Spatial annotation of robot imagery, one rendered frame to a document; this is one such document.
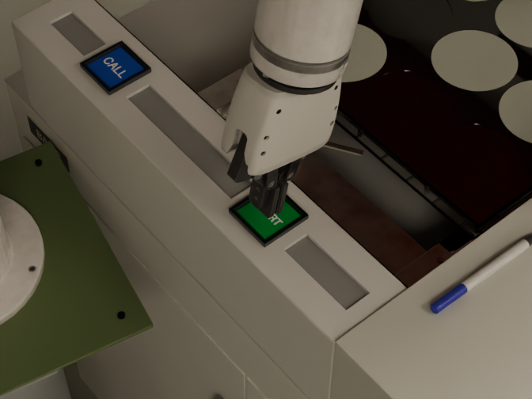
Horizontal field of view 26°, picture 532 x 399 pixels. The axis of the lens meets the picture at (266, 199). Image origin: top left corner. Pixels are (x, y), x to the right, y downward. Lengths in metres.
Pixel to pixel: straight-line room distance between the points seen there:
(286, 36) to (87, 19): 0.44
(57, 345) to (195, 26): 0.50
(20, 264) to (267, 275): 0.31
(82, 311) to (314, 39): 0.45
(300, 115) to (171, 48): 0.51
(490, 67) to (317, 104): 0.40
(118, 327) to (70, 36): 0.33
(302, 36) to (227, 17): 0.60
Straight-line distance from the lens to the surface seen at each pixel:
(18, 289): 1.25
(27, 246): 1.28
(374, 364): 1.03
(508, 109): 1.33
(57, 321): 1.23
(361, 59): 1.36
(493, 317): 1.07
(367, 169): 1.35
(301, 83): 0.96
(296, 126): 1.01
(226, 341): 1.29
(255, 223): 1.12
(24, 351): 1.22
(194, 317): 1.33
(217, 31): 1.51
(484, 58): 1.38
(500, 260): 1.10
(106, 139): 1.26
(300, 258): 1.10
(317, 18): 0.92
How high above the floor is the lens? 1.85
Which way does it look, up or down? 52 degrees down
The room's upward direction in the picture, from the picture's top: straight up
